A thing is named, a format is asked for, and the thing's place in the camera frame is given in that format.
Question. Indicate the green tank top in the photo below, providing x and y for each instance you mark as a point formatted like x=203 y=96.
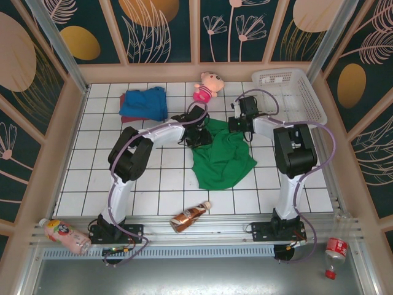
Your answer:
x=221 y=166

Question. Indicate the blue tank top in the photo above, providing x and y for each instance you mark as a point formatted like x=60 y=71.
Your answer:
x=144 y=103

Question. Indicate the maroon tank top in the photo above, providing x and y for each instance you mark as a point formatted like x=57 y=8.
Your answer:
x=132 y=119

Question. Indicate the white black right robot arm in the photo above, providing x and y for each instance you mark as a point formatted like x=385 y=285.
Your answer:
x=290 y=196

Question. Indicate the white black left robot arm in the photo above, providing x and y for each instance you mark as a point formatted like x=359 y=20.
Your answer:
x=121 y=196

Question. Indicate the pink plush doll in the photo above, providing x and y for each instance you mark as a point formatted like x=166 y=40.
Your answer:
x=208 y=86

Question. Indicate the white plastic basket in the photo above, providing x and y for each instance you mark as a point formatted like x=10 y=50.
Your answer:
x=313 y=98

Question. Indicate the brown coffee bottle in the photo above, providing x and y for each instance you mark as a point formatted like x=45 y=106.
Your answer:
x=187 y=218

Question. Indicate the small circuit board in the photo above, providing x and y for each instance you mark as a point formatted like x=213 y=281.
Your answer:
x=118 y=249

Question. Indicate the clear red-label bottle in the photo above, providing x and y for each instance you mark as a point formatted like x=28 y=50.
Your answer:
x=336 y=246

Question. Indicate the pink drink bottle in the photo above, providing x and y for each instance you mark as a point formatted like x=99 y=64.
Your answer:
x=64 y=235

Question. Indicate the long aluminium rail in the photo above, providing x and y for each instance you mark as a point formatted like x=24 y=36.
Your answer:
x=153 y=227

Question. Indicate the aluminium frame post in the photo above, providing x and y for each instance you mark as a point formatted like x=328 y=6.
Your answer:
x=61 y=46
x=327 y=40

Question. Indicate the short aluminium side rail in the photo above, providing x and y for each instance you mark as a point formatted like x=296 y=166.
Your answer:
x=330 y=172

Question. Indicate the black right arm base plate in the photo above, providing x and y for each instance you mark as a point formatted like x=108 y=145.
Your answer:
x=261 y=232

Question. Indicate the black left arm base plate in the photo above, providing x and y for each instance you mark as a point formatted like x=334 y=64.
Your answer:
x=132 y=232

